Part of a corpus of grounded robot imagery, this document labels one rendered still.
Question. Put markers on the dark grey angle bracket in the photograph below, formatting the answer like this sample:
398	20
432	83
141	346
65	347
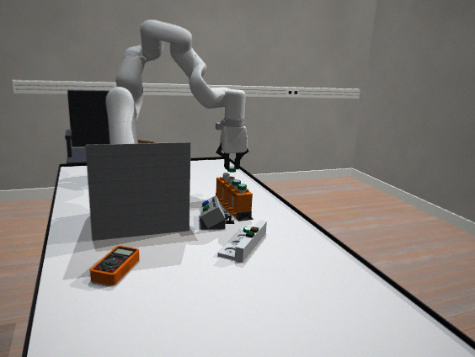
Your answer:
244	218

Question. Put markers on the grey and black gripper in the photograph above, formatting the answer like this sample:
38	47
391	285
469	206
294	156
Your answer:
233	140

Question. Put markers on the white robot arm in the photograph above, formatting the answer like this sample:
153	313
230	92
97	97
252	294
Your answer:
123	103

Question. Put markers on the orange handheld multimeter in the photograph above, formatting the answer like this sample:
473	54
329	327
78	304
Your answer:
112	267

